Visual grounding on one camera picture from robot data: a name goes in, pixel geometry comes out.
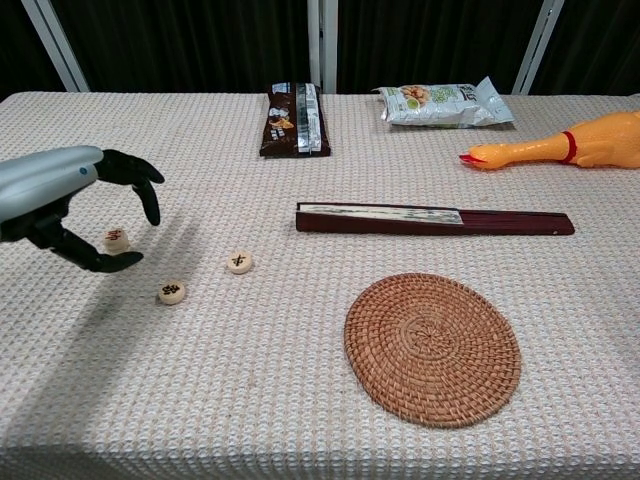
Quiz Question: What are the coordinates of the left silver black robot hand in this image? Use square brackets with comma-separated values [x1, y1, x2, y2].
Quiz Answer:
[0, 144, 166, 274]

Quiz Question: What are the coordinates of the wooden button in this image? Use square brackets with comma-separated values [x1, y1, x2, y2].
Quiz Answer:
[157, 280, 187, 307]
[103, 228, 132, 254]
[226, 249, 255, 276]

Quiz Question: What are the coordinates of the wooden button bottom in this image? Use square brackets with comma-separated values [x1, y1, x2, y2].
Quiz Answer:
[157, 280, 187, 307]

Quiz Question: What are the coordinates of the black curtain panel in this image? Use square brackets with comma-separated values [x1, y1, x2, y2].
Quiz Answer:
[0, 0, 69, 101]
[529, 0, 640, 97]
[335, 0, 546, 96]
[49, 0, 311, 95]

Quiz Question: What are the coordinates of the brown snack packet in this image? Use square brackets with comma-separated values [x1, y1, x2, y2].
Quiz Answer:
[258, 82, 332, 159]

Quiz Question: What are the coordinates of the beige waffle tablecloth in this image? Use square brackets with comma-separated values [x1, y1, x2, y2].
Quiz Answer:
[0, 91, 640, 480]

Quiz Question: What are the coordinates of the white green snack bag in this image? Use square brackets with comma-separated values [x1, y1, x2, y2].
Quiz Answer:
[373, 76, 516, 129]

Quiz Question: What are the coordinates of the round woven rattan coaster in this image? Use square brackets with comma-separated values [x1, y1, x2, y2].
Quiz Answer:
[343, 272, 523, 429]

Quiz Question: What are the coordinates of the dark red folded fan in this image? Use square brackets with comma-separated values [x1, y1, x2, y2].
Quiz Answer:
[294, 201, 576, 237]

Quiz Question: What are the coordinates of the yellow rubber chicken toy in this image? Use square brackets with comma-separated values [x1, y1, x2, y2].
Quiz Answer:
[458, 110, 640, 171]

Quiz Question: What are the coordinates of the grey metal frame post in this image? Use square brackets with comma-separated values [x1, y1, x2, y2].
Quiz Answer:
[510, 0, 569, 96]
[305, 0, 339, 95]
[19, 0, 91, 94]

